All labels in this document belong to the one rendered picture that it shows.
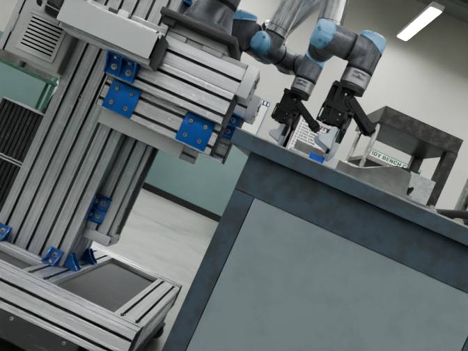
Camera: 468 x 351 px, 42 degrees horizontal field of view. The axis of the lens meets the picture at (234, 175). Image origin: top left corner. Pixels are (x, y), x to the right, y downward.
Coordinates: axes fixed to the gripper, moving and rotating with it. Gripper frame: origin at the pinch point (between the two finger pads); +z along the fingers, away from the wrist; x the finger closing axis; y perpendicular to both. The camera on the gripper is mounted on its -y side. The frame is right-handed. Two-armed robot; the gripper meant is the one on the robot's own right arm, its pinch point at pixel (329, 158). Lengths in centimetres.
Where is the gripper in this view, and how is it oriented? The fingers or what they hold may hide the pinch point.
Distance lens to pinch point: 166.0
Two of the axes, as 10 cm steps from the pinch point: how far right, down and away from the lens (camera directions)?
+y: -9.1, -4.1, -0.3
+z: -4.1, 9.1, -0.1
